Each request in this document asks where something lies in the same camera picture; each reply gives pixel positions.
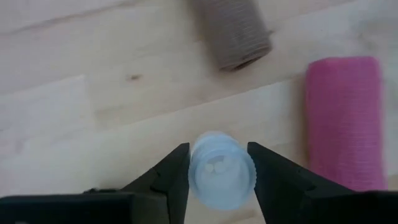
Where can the pink bandage roll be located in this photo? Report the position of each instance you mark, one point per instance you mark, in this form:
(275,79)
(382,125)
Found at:
(343,124)

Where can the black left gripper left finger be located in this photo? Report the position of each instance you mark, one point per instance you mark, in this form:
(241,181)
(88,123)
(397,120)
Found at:
(169,180)

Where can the brown bandage roll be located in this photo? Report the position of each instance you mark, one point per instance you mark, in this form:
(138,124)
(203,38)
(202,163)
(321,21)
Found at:
(233,31)

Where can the small white capped bottle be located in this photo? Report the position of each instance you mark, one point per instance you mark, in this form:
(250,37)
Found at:
(222,174)

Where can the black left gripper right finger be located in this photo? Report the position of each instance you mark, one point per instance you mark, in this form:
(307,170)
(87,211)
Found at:
(280,180)

